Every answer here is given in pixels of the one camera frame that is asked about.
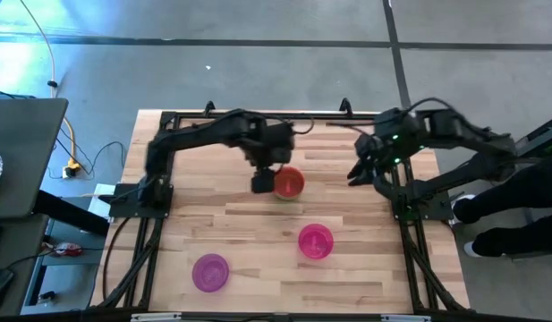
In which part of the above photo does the white flat box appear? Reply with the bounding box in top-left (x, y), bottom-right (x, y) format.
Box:
top-left (87, 182), bottom-right (115, 220)

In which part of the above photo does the black metal table frame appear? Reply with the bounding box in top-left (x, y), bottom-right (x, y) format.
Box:
top-left (90, 97), bottom-right (472, 317)

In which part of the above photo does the red and white small item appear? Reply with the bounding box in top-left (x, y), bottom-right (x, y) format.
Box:
top-left (55, 241), bottom-right (84, 258)

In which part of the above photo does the purple plastic bowl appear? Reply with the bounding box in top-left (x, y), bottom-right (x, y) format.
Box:
top-left (191, 253), bottom-right (230, 293)

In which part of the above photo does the person's leg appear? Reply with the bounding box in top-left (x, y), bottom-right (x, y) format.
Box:
top-left (452, 154), bottom-right (552, 225)
top-left (470, 212), bottom-right (552, 259)

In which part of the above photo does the yellow power plug block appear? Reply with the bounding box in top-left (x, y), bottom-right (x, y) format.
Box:
top-left (62, 160), bottom-right (83, 179)

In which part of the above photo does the black floor cable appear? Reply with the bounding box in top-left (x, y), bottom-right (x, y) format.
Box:
top-left (47, 127), bottom-right (127, 180)

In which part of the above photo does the red plastic bowl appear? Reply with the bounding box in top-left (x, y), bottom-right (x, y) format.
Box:
top-left (273, 165), bottom-right (306, 200)

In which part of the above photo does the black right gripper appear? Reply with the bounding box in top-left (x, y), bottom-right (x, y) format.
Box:
top-left (346, 132), bottom-right (395, 187)

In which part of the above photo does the person's shoe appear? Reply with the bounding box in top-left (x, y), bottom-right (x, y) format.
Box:
top-left (462, 240), bottom-right (509, 259)
top-left (452, 193), bottom-right (482, 225)

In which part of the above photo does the pink plastic bowl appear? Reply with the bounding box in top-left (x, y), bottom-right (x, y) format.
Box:
top-left (297, 223), bottom-right (335, 260)

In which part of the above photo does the low dark side desk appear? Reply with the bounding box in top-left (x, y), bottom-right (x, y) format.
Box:
top-left (0, 214), bottom-right (49, 317)

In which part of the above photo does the black equipment with green light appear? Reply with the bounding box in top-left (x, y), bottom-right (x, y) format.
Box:
top-left (516, 114), bottom-right (552, 157)

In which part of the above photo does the pale yellow hanging cable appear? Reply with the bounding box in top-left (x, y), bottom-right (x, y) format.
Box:
top-left (19, 0), bottom-right (78, 166)

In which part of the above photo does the dark grey desk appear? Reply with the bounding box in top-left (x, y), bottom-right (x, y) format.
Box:
top-left (0, 97), bottom-right (69, 220)

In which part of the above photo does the silver metal bracket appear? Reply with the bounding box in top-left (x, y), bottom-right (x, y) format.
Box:
top-left (380, 314), bottom-right (432, 322)
top-left (130, 312), bottom-right (183, 322)

